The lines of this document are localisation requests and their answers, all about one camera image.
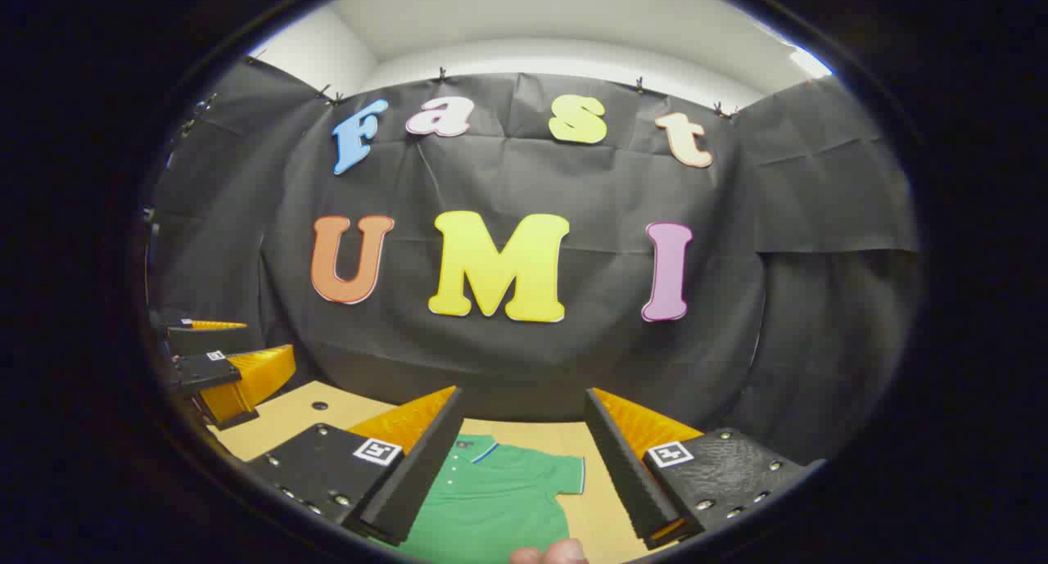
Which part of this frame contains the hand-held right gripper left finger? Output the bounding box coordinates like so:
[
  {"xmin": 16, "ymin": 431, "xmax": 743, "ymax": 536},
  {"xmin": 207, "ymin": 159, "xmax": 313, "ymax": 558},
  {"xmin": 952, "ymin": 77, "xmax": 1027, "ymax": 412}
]
[{"xmin": 246, "ymin": 386, "xmax": 465, "ymax": 547}]

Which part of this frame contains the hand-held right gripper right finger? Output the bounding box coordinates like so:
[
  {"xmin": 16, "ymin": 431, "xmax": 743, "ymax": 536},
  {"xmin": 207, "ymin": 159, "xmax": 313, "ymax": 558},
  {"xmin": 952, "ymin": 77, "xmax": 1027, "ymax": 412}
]
[{"xmin": 584, "ymin": 388, "xmax": 824, "ymax": 550}]

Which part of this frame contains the green T-shirt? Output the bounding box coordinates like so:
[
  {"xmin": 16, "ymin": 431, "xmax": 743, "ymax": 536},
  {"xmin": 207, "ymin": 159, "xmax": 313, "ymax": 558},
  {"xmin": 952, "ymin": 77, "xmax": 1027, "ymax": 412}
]
[{"xmin": 373, "ymin": 435, "xmax": 587, "ymax": 564}]

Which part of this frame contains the black backdrop cloth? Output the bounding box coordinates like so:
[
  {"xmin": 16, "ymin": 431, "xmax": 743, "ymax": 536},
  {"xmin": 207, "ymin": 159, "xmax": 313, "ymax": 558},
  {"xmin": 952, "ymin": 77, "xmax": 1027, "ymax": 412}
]
[{"xmin": 147, "ymin": 56, "xmax": 922, "ymax": 467}]

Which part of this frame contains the row of black cloth clips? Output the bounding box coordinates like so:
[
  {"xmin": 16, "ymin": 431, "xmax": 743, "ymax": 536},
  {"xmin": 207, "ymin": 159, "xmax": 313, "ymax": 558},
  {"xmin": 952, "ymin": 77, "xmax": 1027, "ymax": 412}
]
[{"xmin": 246, "ymin": 50, "xmax": 738, "ymax": 119}]

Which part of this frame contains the ceiling light panel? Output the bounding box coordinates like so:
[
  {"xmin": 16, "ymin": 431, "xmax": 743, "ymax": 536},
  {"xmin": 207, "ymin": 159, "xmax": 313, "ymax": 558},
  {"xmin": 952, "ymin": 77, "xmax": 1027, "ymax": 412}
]
[{"xmin": 790, "ymin": 47, "xmax": 834, "ymax": 79}]

